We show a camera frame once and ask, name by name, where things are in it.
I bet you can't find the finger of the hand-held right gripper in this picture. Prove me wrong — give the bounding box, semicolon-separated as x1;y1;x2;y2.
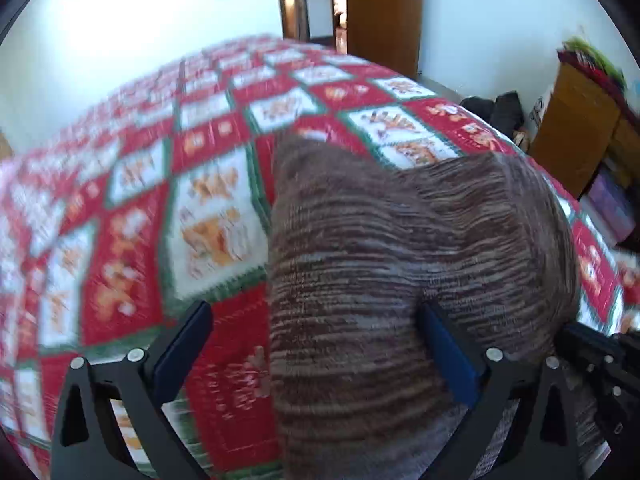
554;322;621;371

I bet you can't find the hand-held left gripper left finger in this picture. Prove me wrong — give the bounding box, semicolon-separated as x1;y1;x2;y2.
52;301;213;480

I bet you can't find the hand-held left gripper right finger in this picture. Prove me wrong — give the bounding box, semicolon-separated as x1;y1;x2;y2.
416;304;585;480

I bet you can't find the brown striped knit sweater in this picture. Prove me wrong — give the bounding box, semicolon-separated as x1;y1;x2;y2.
267;135;613;480

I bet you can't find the purple storage box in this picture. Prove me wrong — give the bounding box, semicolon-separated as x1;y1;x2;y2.
586;169;637;237

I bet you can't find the red printed bed blanket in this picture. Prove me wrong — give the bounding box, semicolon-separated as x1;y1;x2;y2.
0;34;640;480

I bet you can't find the wooden cabinet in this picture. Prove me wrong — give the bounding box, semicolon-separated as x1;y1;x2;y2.
529;62;640;200

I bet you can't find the black bag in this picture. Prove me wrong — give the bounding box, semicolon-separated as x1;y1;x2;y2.
459;91;527;137

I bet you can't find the green and red cloth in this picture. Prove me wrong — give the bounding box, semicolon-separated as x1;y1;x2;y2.
556;37;630;92

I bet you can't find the brown wooden door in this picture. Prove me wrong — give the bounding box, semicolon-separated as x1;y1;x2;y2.
345;0;425;80

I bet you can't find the brown door frame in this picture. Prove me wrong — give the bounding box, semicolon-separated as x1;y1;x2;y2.
275;0;312;43

